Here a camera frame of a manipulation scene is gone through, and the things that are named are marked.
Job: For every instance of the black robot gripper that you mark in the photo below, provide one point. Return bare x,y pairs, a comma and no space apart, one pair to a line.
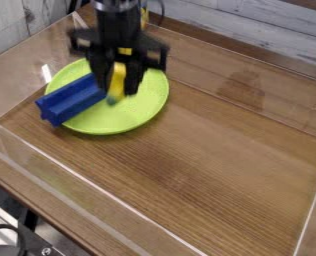
118,31

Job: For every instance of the clear acrylic front wall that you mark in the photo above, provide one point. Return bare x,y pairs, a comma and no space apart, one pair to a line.
103,224

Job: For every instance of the blue plastic block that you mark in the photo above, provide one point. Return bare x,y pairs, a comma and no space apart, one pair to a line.
70,100

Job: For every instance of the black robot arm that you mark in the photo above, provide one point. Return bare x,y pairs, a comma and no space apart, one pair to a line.
123,55

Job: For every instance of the yellow labelled can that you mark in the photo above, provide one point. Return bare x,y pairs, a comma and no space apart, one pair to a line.
143,17

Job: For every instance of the black metal stand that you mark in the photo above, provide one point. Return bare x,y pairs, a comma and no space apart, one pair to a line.
36,245

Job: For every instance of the green round plate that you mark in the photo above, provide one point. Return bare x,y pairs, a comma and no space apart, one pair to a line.
106,119

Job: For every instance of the yellow toy banana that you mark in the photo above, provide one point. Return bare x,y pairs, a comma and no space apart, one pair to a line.
115,76

